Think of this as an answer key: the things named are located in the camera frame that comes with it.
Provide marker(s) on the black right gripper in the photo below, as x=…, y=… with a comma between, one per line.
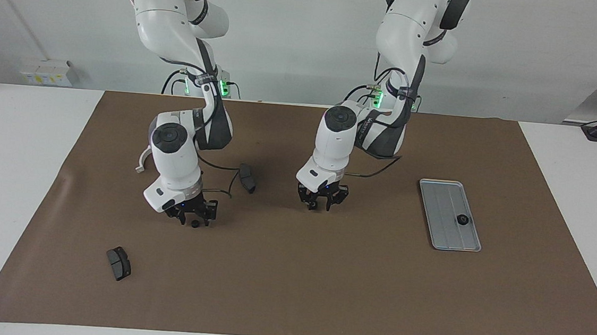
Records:
x=191, y=207

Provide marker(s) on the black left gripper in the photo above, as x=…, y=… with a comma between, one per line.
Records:
x=323, y=195

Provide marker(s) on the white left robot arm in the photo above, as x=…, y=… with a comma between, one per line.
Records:
x=335, y=138

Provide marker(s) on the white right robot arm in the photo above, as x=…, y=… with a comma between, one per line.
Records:
x=171, y=163

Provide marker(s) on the silver metal tray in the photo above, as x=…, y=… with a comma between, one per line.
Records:
x=444, y=211

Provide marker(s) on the long grey brake pad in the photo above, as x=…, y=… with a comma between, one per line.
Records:
x=247, y=178

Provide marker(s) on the brown table mat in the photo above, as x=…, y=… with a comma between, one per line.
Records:
x=322, y=276

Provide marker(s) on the short grey brake pad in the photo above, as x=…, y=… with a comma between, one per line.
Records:
x=119, y=265

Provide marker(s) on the white cardboard box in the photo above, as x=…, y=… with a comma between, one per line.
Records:
x=45, y=67

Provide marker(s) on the white curved plastic bracket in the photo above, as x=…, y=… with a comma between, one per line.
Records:
x=141, y=165

